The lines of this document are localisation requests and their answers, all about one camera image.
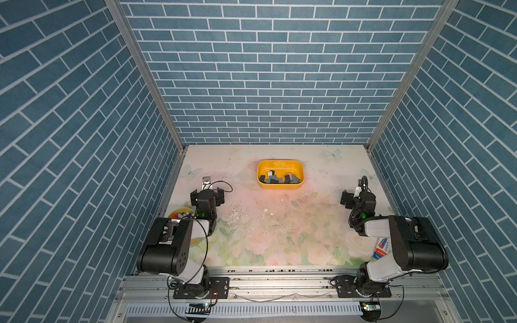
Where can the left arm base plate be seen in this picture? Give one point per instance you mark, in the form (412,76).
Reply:
(218,285)

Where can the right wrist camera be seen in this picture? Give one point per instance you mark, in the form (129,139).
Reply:
(361,188)

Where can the yellow plastic storage box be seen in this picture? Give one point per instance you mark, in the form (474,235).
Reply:
(281,168)

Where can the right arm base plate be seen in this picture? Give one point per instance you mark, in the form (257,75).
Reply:
(348,286)

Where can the electronics board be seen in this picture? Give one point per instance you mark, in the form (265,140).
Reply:
(197,313)
(371,310)

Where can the right electronics board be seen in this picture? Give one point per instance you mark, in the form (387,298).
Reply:
(371,310)

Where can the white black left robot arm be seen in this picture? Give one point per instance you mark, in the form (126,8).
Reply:
(166,248)

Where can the left electronics board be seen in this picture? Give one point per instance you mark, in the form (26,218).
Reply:
(197,313)

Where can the aluminium mounting rail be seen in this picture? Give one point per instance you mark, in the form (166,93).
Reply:
(285,282)

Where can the yellow cup of pens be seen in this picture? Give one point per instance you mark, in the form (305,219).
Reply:
(180,213)

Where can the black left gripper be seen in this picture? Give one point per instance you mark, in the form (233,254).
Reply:
(218,198)

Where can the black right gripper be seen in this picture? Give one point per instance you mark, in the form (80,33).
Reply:
(350,198)

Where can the red blue glue tube package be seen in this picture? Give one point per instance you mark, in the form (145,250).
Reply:
(382,248)

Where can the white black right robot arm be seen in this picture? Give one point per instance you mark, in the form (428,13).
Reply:
(414,244)

